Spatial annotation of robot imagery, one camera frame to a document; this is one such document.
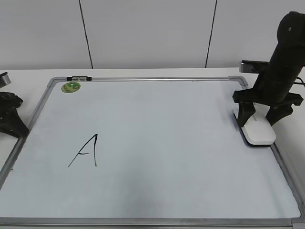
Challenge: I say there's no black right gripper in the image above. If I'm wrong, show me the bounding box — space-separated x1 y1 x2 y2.
233 47 303 127

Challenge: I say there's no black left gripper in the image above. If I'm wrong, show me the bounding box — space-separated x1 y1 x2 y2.
0 92 29 137

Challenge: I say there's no white board eraser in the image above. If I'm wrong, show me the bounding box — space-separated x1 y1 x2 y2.
233 108 276 147

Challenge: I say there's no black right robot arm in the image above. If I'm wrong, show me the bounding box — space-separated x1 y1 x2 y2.
233 11 305 127

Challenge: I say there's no round green magnet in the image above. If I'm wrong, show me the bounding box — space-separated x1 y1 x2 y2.
61 82 81 94

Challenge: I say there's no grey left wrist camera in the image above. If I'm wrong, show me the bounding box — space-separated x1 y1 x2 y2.
0 72 11 88

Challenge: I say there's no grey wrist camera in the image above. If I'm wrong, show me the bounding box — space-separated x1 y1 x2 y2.
239 60 269 73
0 72 11 88

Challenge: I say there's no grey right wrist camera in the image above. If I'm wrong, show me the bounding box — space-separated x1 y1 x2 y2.
239 60 269 73

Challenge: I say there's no white board with grey frame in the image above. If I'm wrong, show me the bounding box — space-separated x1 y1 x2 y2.
0 76 305 228

